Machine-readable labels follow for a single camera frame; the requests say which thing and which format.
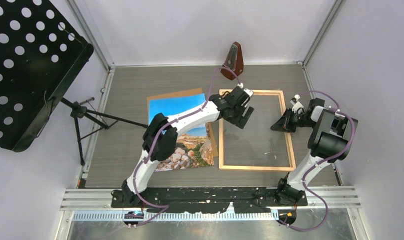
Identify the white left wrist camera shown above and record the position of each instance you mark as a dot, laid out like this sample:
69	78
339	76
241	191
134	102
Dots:
249	92

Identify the clear acrylic sheet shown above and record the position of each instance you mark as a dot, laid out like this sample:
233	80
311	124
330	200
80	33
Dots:
256	145

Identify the brown wooden metronome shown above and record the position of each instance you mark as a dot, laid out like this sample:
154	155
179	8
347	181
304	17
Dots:
233	65

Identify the landscape photo print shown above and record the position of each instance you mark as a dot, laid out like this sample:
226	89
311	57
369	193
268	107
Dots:
193	148

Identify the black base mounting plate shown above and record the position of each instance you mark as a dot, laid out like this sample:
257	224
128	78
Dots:
206	200

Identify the black tripod stand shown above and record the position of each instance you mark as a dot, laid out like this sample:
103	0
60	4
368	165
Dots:
104	121

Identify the light wooden picture frame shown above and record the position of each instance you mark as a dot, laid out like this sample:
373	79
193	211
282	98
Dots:
288	137

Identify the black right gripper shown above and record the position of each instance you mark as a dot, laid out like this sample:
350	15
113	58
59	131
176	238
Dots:
283	124

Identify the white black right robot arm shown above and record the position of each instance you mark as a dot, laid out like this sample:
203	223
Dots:
330	141

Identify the brown cardboard backing board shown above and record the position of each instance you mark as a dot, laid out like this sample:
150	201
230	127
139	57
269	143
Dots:
175	94

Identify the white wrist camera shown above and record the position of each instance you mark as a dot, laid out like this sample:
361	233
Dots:
296	105
249	92

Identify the aluminium rail front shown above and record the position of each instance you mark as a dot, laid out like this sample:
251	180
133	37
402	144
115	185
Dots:
95	205

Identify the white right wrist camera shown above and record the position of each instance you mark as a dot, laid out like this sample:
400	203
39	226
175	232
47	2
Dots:
296	105

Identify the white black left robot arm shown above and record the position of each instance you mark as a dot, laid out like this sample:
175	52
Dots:
159	140

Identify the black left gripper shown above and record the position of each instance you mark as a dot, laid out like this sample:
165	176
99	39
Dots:
236	122

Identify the black perforated music stand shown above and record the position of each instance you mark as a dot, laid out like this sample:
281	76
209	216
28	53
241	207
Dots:
41	54

